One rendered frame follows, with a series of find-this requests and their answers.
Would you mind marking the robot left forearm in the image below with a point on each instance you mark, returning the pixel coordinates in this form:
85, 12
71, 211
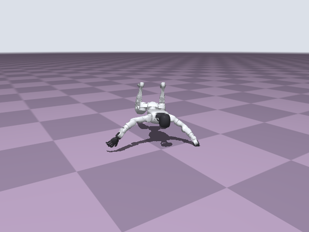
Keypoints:
190, 134

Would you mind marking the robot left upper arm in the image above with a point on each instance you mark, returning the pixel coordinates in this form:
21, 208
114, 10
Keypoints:
177, 121

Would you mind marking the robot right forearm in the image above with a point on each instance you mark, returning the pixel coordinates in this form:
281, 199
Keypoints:
126, 127

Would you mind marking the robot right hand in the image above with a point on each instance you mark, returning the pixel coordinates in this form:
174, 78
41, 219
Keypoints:
113, 141

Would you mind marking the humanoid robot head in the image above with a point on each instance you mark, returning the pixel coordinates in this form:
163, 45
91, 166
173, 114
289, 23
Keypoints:
164, 120

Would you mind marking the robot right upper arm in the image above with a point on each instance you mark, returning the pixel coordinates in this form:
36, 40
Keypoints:
145, 118

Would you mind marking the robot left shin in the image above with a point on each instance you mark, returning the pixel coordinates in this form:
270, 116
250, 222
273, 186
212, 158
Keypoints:
162, 96

